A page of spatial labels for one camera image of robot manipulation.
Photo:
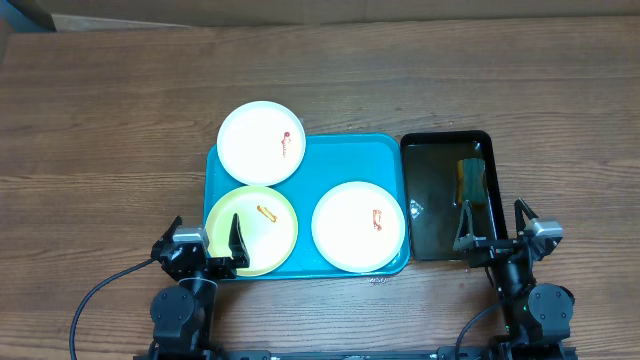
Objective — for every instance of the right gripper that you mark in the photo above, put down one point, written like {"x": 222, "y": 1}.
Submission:
{"x": 467, "y": 240}

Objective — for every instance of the green yellow sponge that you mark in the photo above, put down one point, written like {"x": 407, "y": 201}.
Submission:
{"x": 471, "y": 182}

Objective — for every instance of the black water basin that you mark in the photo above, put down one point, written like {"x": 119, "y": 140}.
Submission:
{"x": 429, "y": 167}

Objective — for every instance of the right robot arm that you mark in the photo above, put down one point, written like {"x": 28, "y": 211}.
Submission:
{"x": 537, "y": 316}

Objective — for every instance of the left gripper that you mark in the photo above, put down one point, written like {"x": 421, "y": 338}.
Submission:
{"x": 224, "y": 268}

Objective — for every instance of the yellow-green plate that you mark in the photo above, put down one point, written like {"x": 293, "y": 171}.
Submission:
{"x": 268, "y": 223}

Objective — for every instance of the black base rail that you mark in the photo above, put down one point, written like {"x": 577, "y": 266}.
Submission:
{"x": 442, "y": 353}

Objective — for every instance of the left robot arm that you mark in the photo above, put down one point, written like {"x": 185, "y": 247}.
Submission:
{"x": 182, "y": 314}

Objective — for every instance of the white plate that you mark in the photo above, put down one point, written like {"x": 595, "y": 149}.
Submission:
{"x": 358, "y": 227}
{"x": 261, "y": 143}

